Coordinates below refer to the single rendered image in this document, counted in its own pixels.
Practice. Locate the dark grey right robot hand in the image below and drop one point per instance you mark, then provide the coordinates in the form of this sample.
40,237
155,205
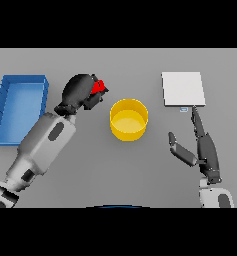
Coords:
206,150

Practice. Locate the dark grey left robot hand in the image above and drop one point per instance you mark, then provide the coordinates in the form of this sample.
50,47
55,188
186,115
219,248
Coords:
77,90

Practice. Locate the red beaker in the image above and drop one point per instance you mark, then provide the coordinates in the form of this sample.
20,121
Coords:
97,86

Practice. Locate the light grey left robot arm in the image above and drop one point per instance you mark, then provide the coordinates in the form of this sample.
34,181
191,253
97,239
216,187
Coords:
43,143

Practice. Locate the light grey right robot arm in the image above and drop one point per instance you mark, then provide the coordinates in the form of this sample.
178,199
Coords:
214,197

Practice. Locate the yellow bowl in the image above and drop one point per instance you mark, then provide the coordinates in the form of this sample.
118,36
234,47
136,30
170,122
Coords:
129,120

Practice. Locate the pale square measuring scale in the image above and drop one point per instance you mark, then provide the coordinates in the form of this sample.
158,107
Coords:
183,88

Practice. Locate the blue tray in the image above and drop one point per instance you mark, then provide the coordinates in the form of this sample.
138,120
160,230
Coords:
19,109

